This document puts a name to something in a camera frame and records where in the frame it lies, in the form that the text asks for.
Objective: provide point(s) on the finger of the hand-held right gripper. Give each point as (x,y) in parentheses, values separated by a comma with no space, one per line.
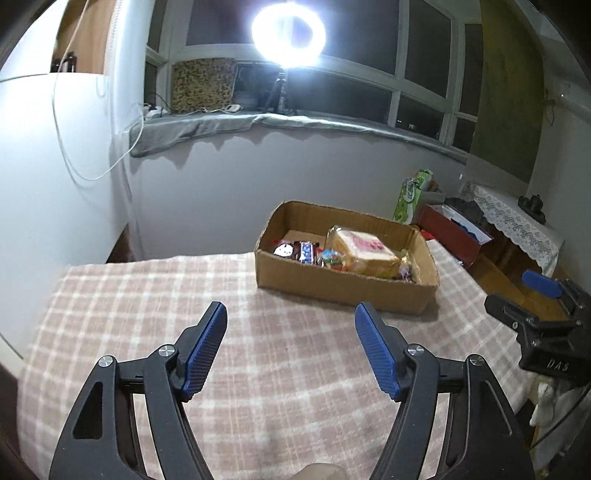
(542,284)
(508,314)

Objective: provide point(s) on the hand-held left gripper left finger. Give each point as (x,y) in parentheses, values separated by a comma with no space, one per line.
(205,355)

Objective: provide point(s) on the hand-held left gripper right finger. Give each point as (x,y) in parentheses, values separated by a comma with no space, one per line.
(376,355)

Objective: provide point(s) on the cardboard box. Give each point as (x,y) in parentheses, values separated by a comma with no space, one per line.
(323,286)

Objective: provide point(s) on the yellow candy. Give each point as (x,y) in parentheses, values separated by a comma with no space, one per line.
(406,263)

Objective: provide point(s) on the bagged sliced bread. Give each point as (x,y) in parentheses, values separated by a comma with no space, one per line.
(364,254)

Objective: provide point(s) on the round colourful snack packet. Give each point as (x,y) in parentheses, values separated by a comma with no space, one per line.
(330,259)

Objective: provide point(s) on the brown chocolate bar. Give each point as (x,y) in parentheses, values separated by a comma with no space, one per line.
(307,251)

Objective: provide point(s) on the black white patterned packet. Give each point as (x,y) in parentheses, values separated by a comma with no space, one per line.
(282,250)

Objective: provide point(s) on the person's left hand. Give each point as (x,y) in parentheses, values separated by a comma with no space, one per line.
(321,473)

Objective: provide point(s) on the white lace cloth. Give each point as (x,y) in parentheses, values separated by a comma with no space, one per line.
(512,214)

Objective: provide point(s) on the dark small object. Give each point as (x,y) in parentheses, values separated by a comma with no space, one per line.
(531,205)

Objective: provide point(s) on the red box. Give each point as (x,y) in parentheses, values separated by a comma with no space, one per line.
(452,240)

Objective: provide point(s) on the green tissue pack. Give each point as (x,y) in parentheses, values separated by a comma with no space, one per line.
(408,198)

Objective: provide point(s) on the grey windowsill cloth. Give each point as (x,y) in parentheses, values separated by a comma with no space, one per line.
(184,131)

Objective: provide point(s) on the white charger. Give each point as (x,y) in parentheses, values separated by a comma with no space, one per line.
(233,108)

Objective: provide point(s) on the white power strip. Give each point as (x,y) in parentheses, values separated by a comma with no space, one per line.
(154,110)

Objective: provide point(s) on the leopard print cushion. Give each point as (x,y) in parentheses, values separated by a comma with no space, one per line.
(203,85)

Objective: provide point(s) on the black light stand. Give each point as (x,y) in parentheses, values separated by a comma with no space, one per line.
(279,90)

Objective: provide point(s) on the window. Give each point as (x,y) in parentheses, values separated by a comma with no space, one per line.
(360,37)

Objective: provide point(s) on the wooden cabinet panel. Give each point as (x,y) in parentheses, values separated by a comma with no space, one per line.
(87,37)

